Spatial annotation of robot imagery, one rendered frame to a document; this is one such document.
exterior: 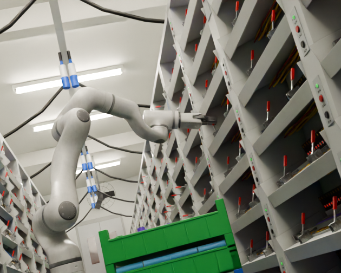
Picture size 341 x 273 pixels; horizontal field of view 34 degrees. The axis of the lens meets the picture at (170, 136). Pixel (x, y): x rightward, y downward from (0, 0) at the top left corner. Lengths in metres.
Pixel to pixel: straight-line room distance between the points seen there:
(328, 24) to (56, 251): 1.23
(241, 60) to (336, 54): 0.85
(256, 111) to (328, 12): 0.70
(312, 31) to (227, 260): 0.58
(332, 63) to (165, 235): 0.55
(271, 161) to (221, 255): 0.79
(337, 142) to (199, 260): 0.43
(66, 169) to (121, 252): 0.90
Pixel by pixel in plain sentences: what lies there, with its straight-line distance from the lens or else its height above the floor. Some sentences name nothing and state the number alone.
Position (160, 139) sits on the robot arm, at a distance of 2.47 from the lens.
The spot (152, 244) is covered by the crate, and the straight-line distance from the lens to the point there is 1.29.
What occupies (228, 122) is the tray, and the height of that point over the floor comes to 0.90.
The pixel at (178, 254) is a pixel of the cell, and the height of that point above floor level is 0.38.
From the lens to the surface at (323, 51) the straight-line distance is 1.39.
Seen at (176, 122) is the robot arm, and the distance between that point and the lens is 2.50.
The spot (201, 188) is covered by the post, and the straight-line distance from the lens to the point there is 3.38.
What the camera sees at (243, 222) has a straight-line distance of 2.40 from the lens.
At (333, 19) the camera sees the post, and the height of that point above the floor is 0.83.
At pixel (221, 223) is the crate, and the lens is 1.28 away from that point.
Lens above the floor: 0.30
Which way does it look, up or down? 15 degrees up
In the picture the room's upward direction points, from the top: 14 degrees counter-clockwise
